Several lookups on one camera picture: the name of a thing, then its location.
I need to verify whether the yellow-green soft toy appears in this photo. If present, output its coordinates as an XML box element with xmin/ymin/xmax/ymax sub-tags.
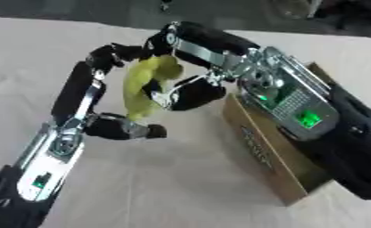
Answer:
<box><xmin>121</xmin><ymin>54</ymin><xmax>186</xmax><ymax>122</ymax></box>

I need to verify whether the tan cardboard box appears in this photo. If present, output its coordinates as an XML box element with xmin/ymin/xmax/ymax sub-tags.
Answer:
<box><xmin>219</xmin><ymin>61</ymin><xmax>337</xmax><ymax>207</ymax></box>

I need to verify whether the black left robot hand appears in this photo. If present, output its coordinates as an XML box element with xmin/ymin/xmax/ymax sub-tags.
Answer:
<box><xmin>49</xmin><ymin>43</ymin><xmax>169</xmax><ymax>141</ymax></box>

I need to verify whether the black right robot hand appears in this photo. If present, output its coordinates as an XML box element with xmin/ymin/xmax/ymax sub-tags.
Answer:
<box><xmin>140</xmin><ymin>20</ymin><xmax>262</xmax><ymax>112</ymax></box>

